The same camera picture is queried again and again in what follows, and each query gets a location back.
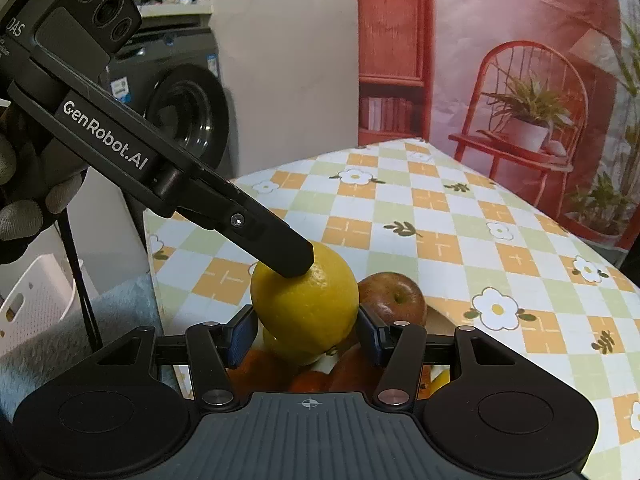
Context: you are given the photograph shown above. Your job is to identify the large yellow lemon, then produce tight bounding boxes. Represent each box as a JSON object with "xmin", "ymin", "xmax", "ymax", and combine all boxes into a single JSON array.
[{"xmin": 250, "ymin": 241, "xmax": 361, "ymax": 361}]

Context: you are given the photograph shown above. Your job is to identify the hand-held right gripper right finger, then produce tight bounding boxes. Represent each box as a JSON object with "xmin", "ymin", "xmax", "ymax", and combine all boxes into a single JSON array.
[{"xmin": 356, "ymin": 305, "xmax": 521, "ymax": 407}]

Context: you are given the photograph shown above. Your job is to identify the dark red apple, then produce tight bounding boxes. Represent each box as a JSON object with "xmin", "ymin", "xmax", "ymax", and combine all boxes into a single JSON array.
[{"xmin": 357, "ymin": 271, "xmax": 427, "ymax": 331}]

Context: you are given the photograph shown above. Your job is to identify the printed backdrop cloth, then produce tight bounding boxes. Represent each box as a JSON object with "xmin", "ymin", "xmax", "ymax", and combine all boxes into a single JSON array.
[{"xmin": 356, "ymin": 0, "xmax": 640, "ymax": 266}]

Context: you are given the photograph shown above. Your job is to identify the person's left hand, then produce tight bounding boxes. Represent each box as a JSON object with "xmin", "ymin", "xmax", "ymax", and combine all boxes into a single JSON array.
[{"xmin": 0, "ymin": 102, "xmax": 86, "ymax": 267}]

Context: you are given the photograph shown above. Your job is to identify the round yellow lemon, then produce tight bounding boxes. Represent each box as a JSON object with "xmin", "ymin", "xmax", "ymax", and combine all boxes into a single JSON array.
[{"xmin": 262, "ymin": 329, "xmax": 328, "ymax": 367}]

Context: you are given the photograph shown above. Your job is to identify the checkered floral tablecloth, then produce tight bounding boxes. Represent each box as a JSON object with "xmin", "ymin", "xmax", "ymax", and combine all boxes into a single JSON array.
[{"xmin": 144, "ymin": 137, "xmax": 640, "ymax": 480}]

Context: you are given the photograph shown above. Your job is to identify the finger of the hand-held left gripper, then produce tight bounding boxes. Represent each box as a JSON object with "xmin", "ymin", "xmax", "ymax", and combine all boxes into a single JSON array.
[{"xmin": 171, "ymin": 160, "xmax": 316, "ymax": 278}]

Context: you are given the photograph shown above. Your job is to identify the grey washing machine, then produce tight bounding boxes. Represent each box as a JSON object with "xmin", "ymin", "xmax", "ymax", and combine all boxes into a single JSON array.
[{"xmin": 97, "ymin": 10, "xmax": 236, "ymax": 181}]

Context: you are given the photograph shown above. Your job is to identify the white perforated basket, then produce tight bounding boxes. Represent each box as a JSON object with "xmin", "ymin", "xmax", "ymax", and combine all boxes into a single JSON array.
[{"xmin": 0, "ymin": 254, "xmax": 81, "ymax": 356}]

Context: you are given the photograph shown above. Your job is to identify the grey fluffy rug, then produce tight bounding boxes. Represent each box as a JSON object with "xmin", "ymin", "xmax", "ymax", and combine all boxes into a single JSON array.
[{"xmin": 0, "ymin": 277, "xmax": 168, "ymax": 411}]

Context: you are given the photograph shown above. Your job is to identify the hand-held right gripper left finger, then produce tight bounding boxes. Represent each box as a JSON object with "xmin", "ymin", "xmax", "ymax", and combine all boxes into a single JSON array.
[{"xmin": 97, "ymin": 305, "xmax": 261, "ymax": 407}]

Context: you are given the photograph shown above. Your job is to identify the black cable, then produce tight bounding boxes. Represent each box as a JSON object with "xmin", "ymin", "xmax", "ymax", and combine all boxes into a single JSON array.
[{"xmin": 59, "ymin": 210, "xmax": 103, "ymax": 351}]

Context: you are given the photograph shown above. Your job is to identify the orange mandarin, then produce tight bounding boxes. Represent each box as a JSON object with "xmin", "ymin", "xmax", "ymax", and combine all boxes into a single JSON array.
[
  {"xmin": 330, "ymin": 345, "xmax": 382, "ymax": 397},
  {"xmin": 290, "ymin": 370, "xmax": 334, "ymax": 394},
  {"xmin": 227, "ymin": 350, "xmax": 292, "ymax": 401}
]

